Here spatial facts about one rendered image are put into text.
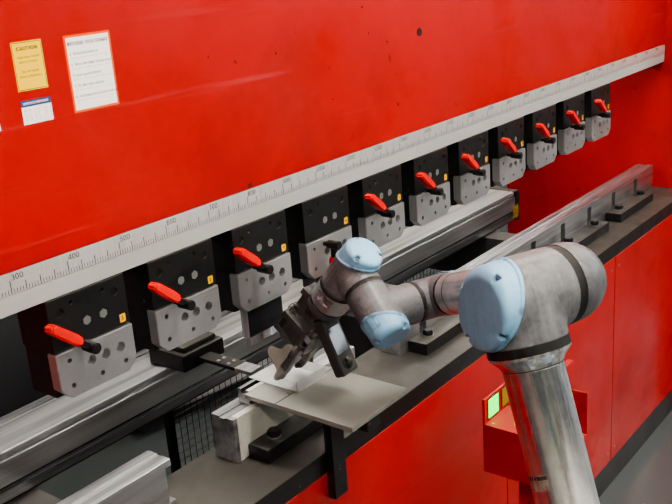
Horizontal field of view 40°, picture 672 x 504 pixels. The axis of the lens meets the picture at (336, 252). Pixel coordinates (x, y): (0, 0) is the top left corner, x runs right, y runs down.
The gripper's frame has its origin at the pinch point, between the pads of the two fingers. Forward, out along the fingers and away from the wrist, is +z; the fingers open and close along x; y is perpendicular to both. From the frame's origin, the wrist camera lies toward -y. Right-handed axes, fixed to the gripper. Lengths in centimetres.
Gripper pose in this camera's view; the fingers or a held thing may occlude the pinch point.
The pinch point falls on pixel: (290, 372)
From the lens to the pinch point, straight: 186.0
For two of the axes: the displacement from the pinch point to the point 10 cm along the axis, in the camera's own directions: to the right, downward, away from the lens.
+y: -6.6, -7.0, 2.7
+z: -4.4, 6.5, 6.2
